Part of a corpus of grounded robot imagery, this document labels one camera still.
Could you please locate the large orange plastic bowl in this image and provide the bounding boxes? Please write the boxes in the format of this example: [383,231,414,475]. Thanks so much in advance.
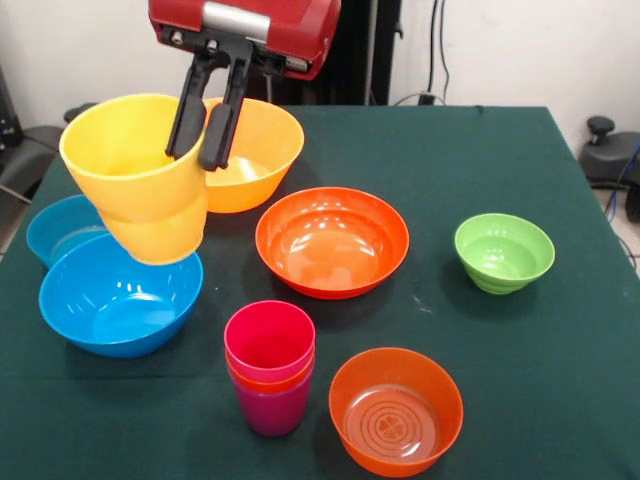
[201,97,306,215]

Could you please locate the magenta-red plastic cup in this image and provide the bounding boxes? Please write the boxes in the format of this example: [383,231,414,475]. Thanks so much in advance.
[223,300,317,384]

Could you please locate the yellow plastic cup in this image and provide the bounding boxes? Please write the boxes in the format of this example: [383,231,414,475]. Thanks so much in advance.
[58,92,210,267]

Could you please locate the small orange-red ringed bowl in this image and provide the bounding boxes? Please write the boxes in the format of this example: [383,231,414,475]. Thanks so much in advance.
[328,347,465,479]

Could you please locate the black wall cable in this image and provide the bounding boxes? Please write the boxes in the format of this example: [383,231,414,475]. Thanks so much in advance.
[427,0,451,104]

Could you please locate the black rounded floor base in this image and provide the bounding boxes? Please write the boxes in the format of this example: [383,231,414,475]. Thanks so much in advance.
[578,116,640,224]
[0,124,66,199]

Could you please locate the blue cable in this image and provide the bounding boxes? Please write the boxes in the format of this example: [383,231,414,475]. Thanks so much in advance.
[604,144,640,221]

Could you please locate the wide orange-red shallow bowl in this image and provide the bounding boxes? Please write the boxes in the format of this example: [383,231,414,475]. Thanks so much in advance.
[254,186,411,301]

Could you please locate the small blue plastic bowl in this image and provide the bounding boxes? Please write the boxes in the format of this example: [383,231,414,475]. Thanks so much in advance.
[25,194,109,270]

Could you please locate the green plastic bowl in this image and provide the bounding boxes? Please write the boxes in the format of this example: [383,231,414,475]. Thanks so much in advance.
[453,212,557,296]

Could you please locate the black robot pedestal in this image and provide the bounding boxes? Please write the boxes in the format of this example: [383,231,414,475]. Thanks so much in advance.
[262,0,406,107]

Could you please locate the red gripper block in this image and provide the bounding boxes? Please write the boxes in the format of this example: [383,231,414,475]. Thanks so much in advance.
[148,0,343,173]

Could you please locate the purple plastic cup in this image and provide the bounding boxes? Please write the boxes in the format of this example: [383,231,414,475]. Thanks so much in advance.
[228,367,315,438]

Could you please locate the orange-red plastic cup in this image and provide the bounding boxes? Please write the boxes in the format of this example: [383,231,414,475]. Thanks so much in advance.
[225,349,316,394]

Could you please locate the dark green table cloth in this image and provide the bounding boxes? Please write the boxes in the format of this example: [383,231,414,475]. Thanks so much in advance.
[0,102,640,480]

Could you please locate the large blue plastic bowl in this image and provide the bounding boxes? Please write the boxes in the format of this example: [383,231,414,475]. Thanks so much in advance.
[38,232,205,359]

